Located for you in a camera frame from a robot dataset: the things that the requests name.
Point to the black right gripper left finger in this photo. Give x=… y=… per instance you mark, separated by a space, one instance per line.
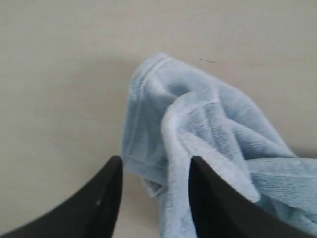
x=91 y=212

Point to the light blue fluffy towel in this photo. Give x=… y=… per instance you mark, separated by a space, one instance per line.
x=176 y=111

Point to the white barcode label tag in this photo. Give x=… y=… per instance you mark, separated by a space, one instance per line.
x=153 y=189

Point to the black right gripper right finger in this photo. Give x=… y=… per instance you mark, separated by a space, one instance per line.
x=219 y=211

